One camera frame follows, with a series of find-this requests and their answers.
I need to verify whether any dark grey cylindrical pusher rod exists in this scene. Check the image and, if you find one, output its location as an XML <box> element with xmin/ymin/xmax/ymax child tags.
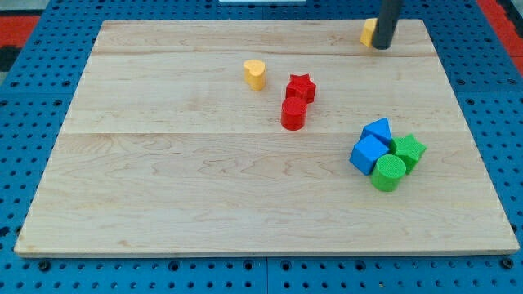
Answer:
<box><xmin>372</xmin><ymin>0</ymin><xmax>404</xmax><ymax>50</ymax></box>

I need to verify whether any yellow heart block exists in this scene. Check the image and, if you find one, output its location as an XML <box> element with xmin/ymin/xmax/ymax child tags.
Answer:
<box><xmin>243</xmin><ymin>60</ymin><xmax>266</xmax><ymax>91</ymax></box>

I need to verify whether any red cylinder block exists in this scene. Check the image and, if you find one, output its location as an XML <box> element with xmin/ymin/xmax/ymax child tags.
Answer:
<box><xmin>280</xmin><ymin>96</ymin><xmax>307</xmax><ymax>131</ymax></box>

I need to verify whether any blue cube block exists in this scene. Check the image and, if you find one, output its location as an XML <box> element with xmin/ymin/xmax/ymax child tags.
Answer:
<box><xmin>349</xmin><ymin>135</ymin><xmax>389</xmax><ymax>176</ymax></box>

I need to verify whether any green star block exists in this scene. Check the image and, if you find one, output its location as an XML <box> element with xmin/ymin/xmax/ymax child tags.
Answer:
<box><xmin>389</xmin><ymin>134</ymin><xmax>427</xmax><ymax>175</ymax></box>

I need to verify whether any yellow hexagon block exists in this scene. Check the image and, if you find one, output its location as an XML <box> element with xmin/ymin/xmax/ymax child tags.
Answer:
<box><xmin>360</xmin><ymin>18</ymin><xmax>378</xmax><ymax>47</ymax></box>

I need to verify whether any light wooden board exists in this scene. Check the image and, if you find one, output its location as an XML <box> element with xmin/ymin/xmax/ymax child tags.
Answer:
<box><xmin>14</xmin><ymin>20</ymin><xmax>519</xmax><ymax>258</ymax></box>

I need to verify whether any green cylinder block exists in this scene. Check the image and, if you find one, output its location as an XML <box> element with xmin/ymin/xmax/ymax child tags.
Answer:
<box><xmin>371</xmin><ymin>154</ymin><xmax>406</xmax><ymax>192</ymax></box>

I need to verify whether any blue triangular prism block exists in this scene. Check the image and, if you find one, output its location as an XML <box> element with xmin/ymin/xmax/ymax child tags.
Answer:
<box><xmin>360</xmin><ymin>118</ymin><xmax>392</xmax><ymax>145</ymax></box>

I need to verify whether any red star block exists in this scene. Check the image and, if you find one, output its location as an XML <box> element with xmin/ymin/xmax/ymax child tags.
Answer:
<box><xmin>285</xmin><ymin>73</ymin><xmax>316</xmax><ymax>104</ymax></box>

